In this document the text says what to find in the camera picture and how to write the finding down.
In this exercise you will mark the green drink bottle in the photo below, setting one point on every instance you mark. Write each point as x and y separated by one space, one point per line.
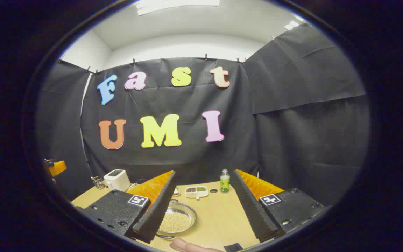
225 183

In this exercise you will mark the white toaster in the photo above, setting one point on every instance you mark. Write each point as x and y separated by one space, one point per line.
117 180

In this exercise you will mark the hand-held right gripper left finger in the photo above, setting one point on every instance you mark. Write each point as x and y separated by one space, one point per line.
157 213

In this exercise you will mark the stainless steel pot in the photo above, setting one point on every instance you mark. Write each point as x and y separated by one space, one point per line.
184 210

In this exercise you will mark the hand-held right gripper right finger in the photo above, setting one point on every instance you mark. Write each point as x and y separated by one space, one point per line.
252 210

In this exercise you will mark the white divided dish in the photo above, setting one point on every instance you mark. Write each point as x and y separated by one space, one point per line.
196 191

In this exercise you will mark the white sandwich plate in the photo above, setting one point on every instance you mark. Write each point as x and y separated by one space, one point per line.
177 191

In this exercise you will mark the ceiling light panel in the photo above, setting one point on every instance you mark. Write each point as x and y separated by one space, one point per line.
291 24
177 5

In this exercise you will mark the pile of soybeans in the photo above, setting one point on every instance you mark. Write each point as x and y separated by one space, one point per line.
177 222

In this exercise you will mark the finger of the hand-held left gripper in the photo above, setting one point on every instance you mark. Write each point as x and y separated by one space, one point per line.
57 168

